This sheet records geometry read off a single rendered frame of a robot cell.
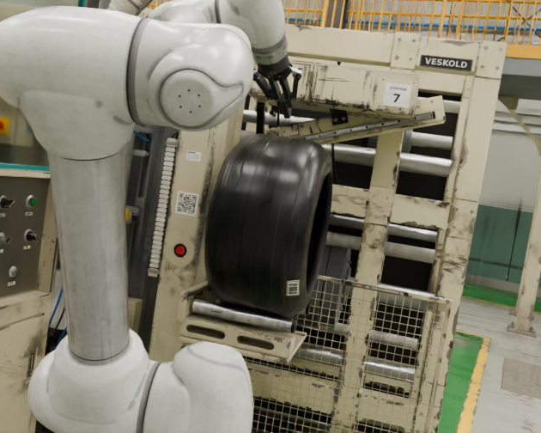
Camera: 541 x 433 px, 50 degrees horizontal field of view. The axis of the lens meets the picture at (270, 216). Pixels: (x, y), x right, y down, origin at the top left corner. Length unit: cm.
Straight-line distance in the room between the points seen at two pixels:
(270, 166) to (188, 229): 40
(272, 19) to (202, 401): 76
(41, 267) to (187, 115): 129
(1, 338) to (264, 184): 84
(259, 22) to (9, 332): 108
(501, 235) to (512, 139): 169
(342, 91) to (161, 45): 148
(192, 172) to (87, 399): 109
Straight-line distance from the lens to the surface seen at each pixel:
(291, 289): 175
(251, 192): 171
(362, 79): 215
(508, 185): 1106
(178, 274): 201
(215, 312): 190
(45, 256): 191
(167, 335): 206
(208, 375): 104
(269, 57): 134
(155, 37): 73
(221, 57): 71
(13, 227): 178
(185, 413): 105
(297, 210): 169
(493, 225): 1099
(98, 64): 73
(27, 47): 77
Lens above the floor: 136
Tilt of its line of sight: 4 degrees down
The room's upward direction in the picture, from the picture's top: 9 degrees clockwise
